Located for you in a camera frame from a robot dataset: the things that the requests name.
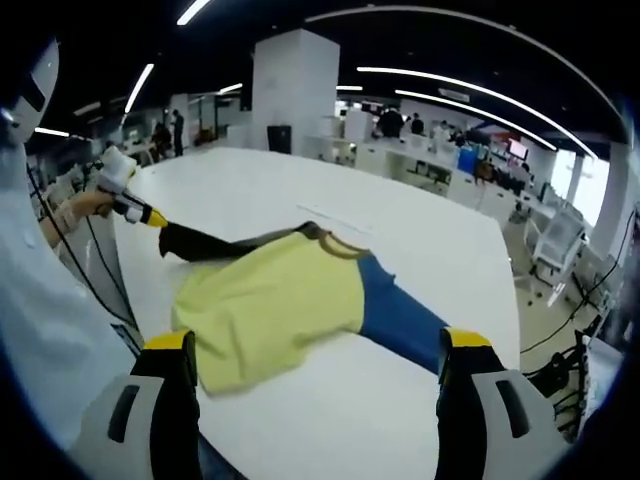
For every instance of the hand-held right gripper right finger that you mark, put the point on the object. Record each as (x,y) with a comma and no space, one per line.
(480,410)

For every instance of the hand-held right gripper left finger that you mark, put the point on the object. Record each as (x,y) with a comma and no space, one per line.
(150,410)

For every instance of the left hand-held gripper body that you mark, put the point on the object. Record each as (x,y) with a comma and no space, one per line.
(117,167)

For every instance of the yellow black blue garment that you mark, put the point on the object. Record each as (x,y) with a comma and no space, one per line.
(280,300)

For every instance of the person's left hand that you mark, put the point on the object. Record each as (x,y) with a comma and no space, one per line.
(92,206)

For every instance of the short ceiling light strip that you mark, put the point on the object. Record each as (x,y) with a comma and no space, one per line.
(139,87)
(192,11)

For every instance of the person's blue trousers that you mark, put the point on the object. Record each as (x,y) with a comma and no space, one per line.
(215,462)

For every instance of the white chest device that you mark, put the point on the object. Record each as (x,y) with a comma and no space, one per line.
(42,75)

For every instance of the person's white shirt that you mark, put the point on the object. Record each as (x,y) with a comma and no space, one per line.
(50,325)

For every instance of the black bin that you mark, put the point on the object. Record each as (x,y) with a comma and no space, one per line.
(279,140)

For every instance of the wide white pillar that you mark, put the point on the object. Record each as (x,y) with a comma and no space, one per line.
(295,90)

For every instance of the blue storage bin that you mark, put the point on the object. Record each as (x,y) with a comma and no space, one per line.
(467,160)

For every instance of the white cabinet row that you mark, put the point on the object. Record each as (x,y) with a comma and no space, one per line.
(400,165)

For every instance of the narrow white pillar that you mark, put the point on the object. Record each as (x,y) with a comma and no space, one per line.
(617,190)

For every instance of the red screen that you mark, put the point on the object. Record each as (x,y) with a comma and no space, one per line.
(517,148)

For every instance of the shorter ceiling light strip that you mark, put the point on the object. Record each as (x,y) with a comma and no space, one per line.
(475,114)

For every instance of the long ceiling light strip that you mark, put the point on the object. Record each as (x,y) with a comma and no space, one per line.
(475,90)

